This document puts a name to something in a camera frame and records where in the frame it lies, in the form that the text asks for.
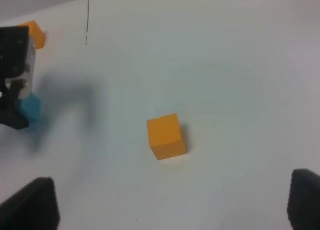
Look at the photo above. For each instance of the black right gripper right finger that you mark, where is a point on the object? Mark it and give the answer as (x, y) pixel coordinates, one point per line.
(303, 207)

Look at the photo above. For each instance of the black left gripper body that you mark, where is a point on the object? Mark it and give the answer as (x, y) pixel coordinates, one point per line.
(17, 61)

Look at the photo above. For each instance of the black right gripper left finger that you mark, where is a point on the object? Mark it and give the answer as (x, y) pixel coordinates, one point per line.
(33, 207)

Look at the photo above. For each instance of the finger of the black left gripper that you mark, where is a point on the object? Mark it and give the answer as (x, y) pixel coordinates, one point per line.
(10, 114)

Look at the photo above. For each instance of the blue cube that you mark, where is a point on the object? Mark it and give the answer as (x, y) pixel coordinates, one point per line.
(30, 107)

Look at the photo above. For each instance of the orange template cube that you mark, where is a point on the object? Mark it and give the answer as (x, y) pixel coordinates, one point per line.
(36, 33)

